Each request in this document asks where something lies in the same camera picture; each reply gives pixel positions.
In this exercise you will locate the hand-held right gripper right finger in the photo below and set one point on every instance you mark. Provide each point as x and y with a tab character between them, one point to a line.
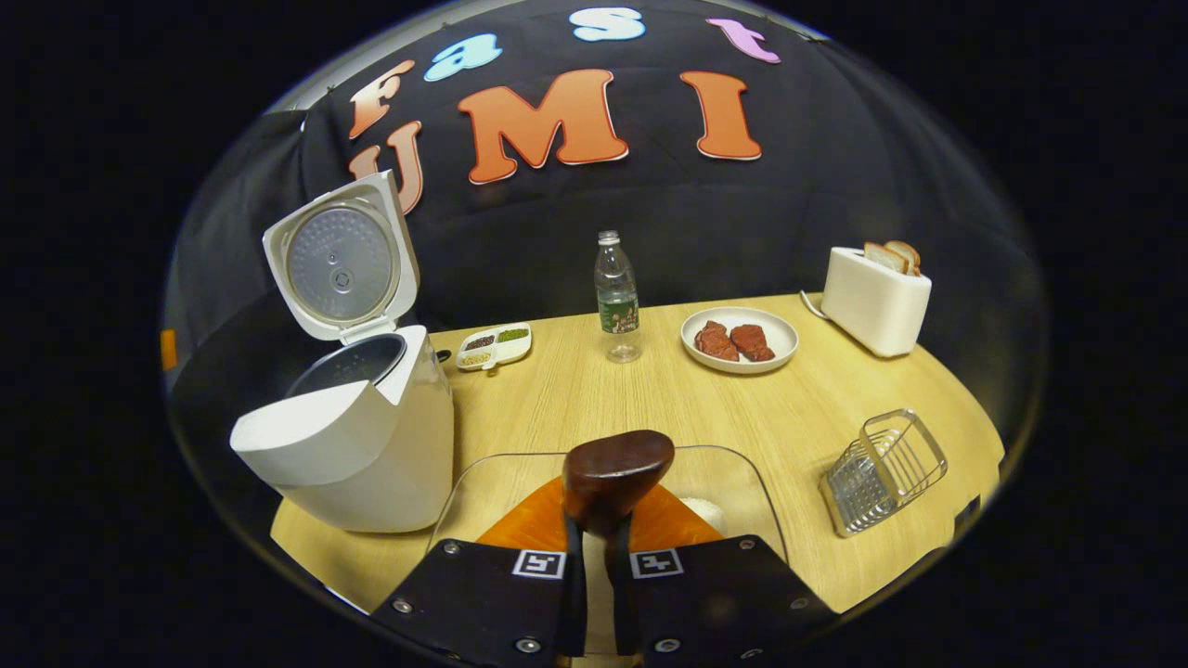
724	603

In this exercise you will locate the clear plastic water bottle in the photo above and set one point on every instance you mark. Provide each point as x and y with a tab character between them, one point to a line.
617	306

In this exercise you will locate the red meat piece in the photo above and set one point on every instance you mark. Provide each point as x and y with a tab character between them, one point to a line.
715	341
752	342

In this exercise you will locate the white divided seasoning dish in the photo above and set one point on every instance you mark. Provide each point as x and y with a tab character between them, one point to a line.
492	348

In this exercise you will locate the white toaster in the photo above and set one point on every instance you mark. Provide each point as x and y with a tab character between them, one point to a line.
872	311

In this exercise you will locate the brown wooden spoon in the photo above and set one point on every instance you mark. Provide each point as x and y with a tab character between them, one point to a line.
617	473

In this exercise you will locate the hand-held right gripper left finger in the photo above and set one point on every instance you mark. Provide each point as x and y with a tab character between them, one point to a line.
483	603

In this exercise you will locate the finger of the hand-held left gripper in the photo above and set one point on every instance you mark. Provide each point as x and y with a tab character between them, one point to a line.
168	351

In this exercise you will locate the white round plate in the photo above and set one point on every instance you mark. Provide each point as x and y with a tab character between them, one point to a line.
784	339

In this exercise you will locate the white rice cooker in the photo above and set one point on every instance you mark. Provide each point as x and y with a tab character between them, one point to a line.
353	464

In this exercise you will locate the clear glass rice tray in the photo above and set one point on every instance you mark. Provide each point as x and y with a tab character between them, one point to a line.
742	492

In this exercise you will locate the toast bread slice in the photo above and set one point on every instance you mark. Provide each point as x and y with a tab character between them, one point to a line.
910	254
884	257

